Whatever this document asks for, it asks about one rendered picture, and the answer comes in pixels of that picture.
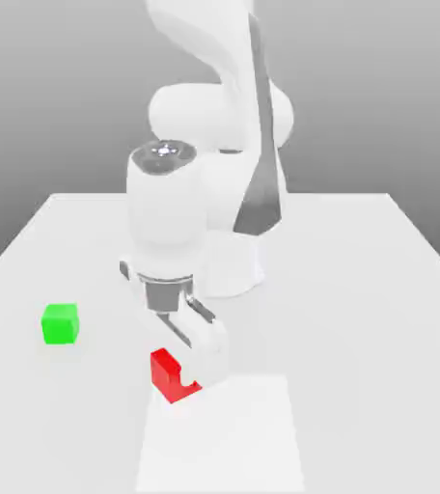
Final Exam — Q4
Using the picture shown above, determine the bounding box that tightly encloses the small green cube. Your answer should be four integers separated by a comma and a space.
41, 303, 80, 345

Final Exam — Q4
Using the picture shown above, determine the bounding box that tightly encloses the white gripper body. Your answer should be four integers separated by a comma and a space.
151, 295, 231, 371

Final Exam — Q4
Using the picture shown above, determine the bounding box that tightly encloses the small red cube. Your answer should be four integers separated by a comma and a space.
150, 347, 204, 405

